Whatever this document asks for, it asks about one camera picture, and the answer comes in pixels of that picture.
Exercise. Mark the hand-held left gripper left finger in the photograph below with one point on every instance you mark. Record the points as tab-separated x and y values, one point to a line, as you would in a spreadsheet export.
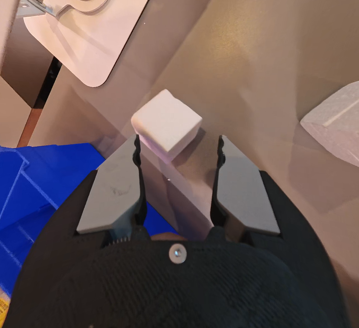
112	193

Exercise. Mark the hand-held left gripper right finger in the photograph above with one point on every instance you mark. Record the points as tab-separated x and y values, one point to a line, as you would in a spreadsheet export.
244	193

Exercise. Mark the blue plastic bin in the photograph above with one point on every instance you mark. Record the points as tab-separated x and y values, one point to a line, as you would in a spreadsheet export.
33	182

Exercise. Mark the yellow label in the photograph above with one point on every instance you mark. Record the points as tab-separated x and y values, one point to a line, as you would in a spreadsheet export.
4	305

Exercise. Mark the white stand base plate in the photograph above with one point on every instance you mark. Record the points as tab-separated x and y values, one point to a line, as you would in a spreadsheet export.
92	42

